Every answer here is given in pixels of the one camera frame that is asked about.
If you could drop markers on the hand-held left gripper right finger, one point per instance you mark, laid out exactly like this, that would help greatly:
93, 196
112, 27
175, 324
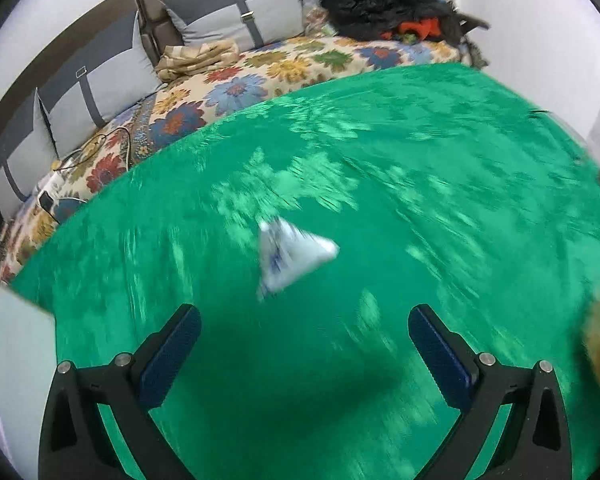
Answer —
437, 355

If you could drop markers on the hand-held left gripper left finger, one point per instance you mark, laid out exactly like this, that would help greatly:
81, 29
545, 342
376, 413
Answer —
172, 355

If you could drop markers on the silver triangular snack packet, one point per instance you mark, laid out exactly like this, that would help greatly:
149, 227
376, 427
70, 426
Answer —
290, 257

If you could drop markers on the white foam board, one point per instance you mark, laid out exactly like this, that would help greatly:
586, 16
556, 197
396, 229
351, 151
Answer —
15, 370

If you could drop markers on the green patterned blanket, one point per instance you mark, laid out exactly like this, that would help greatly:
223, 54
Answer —
380, 160

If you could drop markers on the floral bedsheet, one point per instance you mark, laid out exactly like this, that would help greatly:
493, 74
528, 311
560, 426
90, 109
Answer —
240, 85

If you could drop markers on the folded beige cloth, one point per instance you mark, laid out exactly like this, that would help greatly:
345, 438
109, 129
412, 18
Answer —
195, 60

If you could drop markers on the orange garment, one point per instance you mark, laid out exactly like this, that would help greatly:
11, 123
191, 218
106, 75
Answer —
420, 27

